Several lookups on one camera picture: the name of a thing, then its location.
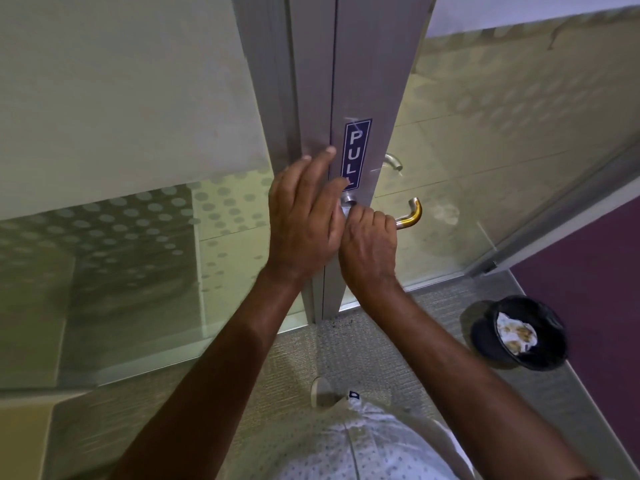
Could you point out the person's left hand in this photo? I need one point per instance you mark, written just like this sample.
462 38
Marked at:
300 229

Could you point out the person's right hand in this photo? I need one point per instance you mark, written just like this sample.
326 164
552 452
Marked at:
369 254

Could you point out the person's right thumb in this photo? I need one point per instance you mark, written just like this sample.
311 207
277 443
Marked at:
350 218

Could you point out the person's left thumb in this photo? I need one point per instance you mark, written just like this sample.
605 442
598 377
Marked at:
336 197

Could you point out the person's right forearm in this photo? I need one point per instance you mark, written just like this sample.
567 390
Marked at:
460 384

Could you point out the person's left forearm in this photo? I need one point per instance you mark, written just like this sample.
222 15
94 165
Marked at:
220 374

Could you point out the blue door sign sticker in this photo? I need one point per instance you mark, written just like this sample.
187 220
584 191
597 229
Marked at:
357 144

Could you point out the aluminium framed glass door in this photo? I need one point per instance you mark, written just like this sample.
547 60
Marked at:
380 69

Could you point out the white shoe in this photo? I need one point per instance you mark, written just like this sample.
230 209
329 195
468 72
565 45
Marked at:
321 392

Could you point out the crumpled paper waste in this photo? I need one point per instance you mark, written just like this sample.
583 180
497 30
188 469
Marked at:
516 333

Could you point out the frosted dotted glass partition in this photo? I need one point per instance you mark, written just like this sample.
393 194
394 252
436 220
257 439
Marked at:
125 144

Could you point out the white dotted shirt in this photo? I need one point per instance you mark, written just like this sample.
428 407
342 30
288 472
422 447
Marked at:
350 449

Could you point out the black waste bin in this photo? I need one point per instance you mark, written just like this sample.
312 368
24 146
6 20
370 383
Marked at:
547 344

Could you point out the aluminium door frame post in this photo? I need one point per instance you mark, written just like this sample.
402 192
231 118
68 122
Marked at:
280 69

